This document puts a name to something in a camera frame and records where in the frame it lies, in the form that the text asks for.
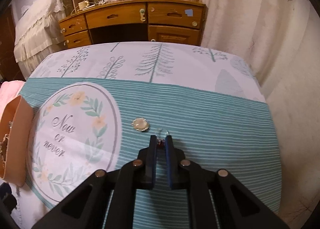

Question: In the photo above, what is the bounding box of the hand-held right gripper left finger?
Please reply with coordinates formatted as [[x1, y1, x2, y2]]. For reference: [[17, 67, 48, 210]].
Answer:
[[30, 134, 158, 229]]

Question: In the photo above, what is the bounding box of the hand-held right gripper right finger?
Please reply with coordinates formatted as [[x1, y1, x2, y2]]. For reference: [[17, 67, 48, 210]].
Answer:
[[165, 135, 290, 229]]

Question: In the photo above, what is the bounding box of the small gem ring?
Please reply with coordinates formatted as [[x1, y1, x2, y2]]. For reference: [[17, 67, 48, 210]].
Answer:
[[155, 127, 171, 148]]

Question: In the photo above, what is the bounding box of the tree print tablecloth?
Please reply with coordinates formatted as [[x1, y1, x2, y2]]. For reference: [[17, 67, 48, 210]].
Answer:
[[0, 42, 279, 229]]

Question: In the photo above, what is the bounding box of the pink blanket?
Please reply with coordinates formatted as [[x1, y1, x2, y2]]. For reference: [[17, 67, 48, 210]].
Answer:
[[0, 80, 25, 110]]

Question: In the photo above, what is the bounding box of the wooden desk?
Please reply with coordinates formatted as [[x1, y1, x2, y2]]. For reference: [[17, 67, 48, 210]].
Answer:
[[58, 0, 207, 49]]

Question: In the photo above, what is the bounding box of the brown wooden door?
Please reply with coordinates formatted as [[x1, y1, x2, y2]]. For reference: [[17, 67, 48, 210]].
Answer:
[[0, 7, 25, 82]]

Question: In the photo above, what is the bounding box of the white leaf print curtain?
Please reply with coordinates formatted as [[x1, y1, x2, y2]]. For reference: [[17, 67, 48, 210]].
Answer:
[[200, 0, 320, 229]]

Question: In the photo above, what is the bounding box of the lace covered furniture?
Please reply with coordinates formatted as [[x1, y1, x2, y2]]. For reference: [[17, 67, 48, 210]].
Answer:
[[14, 0, 68, 63]]

